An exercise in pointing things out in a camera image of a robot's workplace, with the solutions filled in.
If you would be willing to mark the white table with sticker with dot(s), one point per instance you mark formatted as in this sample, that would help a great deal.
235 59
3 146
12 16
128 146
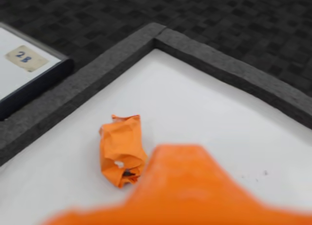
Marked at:
19 83

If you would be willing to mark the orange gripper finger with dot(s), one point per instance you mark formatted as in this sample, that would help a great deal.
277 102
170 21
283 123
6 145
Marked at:
185 190

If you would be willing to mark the paper sticker marked 2B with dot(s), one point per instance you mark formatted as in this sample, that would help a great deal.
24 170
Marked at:
26 57

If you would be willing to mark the grey foam strip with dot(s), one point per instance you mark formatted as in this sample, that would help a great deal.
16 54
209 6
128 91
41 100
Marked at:
73 88
231 71

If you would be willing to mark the orange crumpled paper wad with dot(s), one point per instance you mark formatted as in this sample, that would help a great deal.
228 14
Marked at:
122 149

